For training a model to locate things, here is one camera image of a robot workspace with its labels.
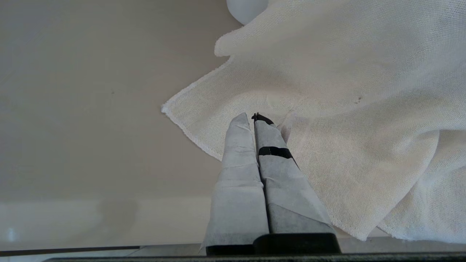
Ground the tissue-wrapped right gripper right finger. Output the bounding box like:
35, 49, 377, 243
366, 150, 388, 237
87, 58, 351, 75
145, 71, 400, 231
252, 112, 341, 254

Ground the tissue-wrapped right gripper left finger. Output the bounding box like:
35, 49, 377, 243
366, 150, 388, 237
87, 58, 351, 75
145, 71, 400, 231
201, 112, 270, 255

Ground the white woven cloth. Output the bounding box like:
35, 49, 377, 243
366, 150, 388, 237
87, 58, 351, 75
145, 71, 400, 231
161, 0, 466, 243

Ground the white round jar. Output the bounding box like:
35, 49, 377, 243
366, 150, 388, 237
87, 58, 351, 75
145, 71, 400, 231
226, 0, 270, 25

